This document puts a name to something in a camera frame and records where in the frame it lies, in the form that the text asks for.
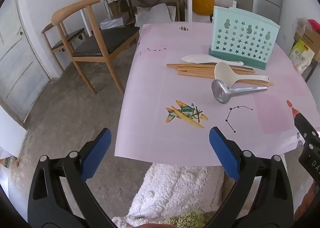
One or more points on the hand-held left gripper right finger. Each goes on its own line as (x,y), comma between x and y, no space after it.
(223,153)

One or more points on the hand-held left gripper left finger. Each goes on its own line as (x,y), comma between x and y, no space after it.
(98,153)

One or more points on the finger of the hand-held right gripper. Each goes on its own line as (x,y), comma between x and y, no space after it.
(303,124)

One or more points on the metal ladle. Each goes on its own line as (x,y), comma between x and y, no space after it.
(221,91)

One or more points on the white plastic ladle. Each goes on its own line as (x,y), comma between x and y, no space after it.
(222,70)

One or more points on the bundle of wooden chopsticks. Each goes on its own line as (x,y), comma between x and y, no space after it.
(195,70)

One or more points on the white rice paddle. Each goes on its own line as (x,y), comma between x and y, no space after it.
(197,58)

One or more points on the teal star-holed utensil holder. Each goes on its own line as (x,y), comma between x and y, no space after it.
(217,15)

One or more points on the person's right forearm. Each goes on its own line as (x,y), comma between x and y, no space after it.
(307,200)

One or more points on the dark wooden stool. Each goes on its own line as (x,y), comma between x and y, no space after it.
(308,71)

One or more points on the white fluffy garment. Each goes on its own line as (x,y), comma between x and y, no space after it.
(175,188)

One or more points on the yellow and white rice bag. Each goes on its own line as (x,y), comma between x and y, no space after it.
(301,55)

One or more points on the large cardboard box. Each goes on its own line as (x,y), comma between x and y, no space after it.
(312,40)

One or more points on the red bag on cardboard box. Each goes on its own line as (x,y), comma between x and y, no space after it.
(314,24)

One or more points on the wooden chair with dark seat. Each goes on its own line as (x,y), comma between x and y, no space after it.
(77,34)
(107,40)

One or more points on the white panelled door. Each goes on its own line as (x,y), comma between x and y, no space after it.
(17,62)

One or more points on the plastic-wrapped white package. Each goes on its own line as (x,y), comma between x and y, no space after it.
(115,21)

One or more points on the brown cardboard box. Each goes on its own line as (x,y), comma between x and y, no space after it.
(116,7)

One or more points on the white sack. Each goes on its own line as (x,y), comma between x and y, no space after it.
(152,14)

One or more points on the yellow plastic bag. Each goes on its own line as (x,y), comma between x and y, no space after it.
(203,1)

